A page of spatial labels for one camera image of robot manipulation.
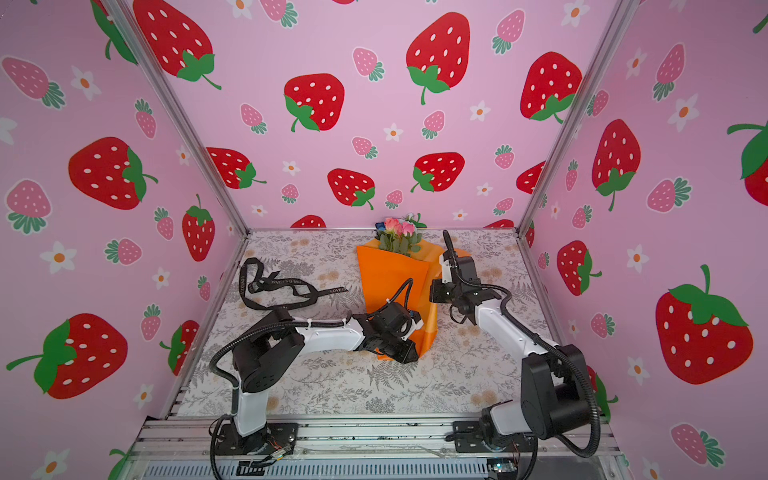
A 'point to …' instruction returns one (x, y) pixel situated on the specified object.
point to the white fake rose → (414, 220)
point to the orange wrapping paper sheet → (405, 279)
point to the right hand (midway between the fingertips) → (429, 285)
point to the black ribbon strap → (264, 279)
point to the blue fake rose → (380, 226)
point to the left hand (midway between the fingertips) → (419, 359)
